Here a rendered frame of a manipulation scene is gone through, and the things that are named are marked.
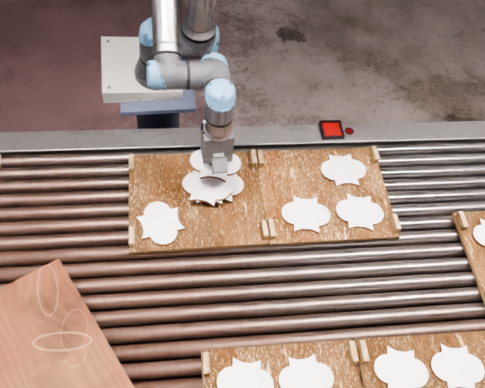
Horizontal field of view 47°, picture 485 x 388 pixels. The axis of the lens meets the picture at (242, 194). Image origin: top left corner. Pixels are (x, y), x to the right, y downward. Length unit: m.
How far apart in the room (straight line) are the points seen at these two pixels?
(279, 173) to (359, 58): 2.01
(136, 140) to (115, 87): 0.25
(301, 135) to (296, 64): 1.65
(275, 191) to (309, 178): 0.13
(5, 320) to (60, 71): 2.21
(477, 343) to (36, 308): 1.18
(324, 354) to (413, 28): 2.91
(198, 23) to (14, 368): 1.14
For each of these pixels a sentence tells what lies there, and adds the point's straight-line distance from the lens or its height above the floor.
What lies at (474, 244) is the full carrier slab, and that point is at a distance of 1.86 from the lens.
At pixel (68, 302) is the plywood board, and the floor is 1.04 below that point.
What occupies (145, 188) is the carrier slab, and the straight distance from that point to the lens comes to 1.74.
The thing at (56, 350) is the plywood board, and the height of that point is 1.04.
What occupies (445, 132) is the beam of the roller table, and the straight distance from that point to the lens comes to 2.13.
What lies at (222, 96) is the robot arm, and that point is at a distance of 1.40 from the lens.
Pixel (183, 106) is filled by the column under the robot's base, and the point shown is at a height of 0.87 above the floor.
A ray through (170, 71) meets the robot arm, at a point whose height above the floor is 1.35.
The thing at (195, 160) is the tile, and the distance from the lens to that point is 1.64.
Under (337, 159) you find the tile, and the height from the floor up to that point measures 0.95.
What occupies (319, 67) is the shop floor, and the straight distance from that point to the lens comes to 3.57.
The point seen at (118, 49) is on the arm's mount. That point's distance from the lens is 2.18.
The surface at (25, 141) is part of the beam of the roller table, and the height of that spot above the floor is 0.92.
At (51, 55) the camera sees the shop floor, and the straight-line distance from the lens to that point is 3.60.
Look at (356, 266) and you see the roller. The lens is 1.69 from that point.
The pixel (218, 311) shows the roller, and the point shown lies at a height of 0.92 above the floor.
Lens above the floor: 2.37
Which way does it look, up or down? 56 degrees down
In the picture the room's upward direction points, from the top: 9 degrees clockwise
